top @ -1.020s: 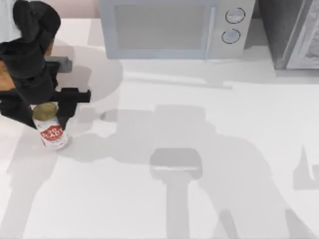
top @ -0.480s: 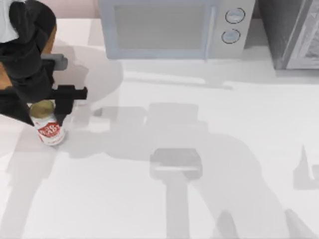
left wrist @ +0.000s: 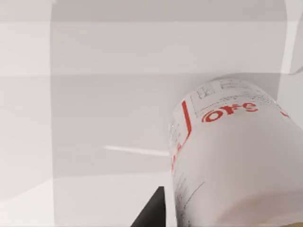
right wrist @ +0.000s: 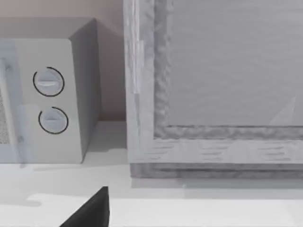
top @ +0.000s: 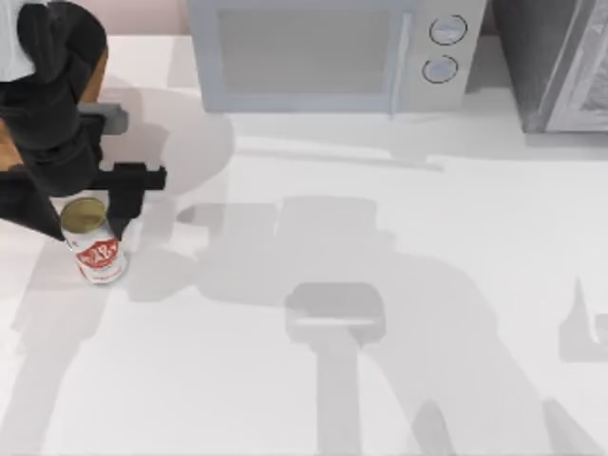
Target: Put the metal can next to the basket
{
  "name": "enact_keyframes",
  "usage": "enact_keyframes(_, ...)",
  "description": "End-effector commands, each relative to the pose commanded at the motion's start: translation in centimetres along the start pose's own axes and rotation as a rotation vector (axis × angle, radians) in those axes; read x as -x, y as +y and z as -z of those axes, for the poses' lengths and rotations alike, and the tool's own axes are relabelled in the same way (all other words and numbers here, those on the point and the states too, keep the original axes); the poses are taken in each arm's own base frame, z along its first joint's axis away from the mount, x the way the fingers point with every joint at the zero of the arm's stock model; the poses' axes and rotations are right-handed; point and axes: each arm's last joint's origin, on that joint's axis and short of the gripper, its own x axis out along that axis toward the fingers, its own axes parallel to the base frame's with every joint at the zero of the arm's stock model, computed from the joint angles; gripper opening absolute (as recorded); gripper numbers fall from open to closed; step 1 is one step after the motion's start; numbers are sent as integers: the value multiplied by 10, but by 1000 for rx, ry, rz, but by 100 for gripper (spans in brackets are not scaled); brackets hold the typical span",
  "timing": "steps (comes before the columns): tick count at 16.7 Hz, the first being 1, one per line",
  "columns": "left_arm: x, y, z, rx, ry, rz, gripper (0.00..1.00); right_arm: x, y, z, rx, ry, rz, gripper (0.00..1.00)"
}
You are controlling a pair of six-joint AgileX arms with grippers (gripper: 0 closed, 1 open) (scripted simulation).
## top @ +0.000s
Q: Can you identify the red and white can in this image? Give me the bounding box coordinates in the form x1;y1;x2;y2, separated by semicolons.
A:
60;197;130;287

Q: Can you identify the microwave oven door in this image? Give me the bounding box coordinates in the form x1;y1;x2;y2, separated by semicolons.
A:
187;0;404;114

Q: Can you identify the microwave knob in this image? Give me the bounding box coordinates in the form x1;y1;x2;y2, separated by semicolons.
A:
428;13;469;48
421;53;461;86

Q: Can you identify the pale microwave oven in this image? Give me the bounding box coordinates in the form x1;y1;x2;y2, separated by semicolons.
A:
183;0;489;116

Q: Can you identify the pale grey cabinet door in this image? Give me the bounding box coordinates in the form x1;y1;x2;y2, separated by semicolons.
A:
543;0;608;133

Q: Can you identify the microwave door handle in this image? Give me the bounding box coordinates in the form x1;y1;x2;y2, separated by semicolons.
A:
389;10;414;121

